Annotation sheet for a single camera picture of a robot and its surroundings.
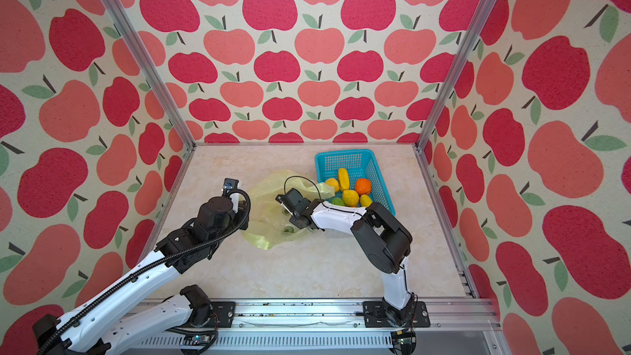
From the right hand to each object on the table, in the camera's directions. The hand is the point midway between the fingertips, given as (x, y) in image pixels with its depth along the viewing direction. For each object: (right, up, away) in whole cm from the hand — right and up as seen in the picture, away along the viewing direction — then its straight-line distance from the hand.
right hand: (307, 208), depth 95 cm
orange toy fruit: (+11, +10, +7) cm, 16 cm away
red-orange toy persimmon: (+23, +8, +4) cm, 25 cm away
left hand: (-17, +5, -19) cm, 26 cm away
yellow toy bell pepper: (+17, +4, +1) cm, 18 cm away
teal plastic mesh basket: (+24, +17, +15) cm, 33 cm away
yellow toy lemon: (+23, +3, +1) cm, 23 cm away
